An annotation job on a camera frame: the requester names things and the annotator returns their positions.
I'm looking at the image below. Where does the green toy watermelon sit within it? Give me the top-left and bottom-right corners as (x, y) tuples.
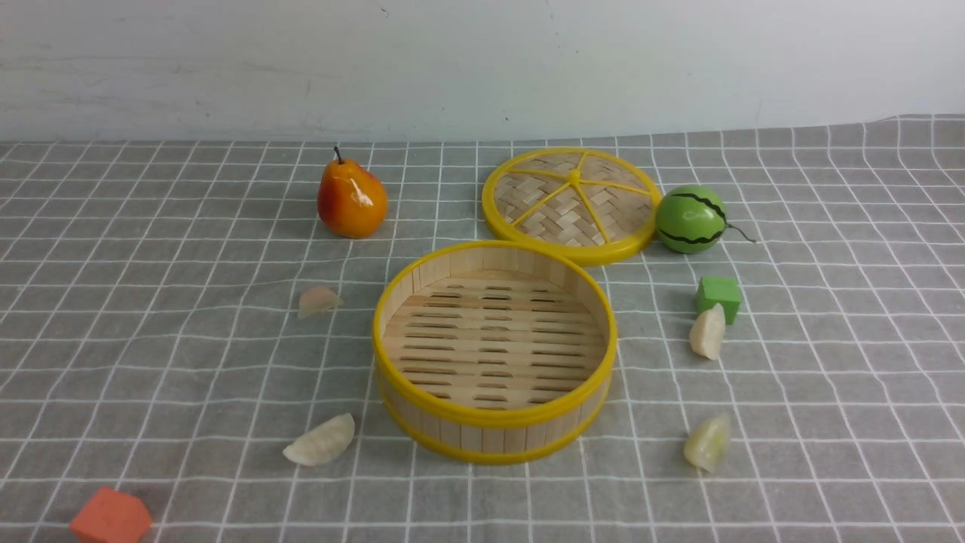
(654, 183), (755, 254)

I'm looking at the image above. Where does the woven bamboo steamer lid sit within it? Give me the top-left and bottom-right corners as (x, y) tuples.
(480, 147), (663, 267)

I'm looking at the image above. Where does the yellowish dumpling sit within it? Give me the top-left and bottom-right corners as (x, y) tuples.
(683, 415), (731, 474)

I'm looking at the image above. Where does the bamboo steamer tray yellow rim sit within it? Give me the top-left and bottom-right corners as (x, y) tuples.
(372, 241), (618, 465)

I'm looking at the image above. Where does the orange toy pear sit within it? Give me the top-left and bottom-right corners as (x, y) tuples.
(317, 146), (388, 238)

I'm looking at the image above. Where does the green cube block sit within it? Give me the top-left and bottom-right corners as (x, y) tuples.
(695, 275), (743, 324)

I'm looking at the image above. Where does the pinkish dumpling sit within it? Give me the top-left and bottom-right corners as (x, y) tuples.
(299, 285), (344, 320)

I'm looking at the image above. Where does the orange cube block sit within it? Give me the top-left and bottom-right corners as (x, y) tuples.
(69, 486), (154, 542)

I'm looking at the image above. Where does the white dumpling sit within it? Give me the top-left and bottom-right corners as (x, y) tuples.
(689, 303), (727, 360)
(283, 413), (356, 467)

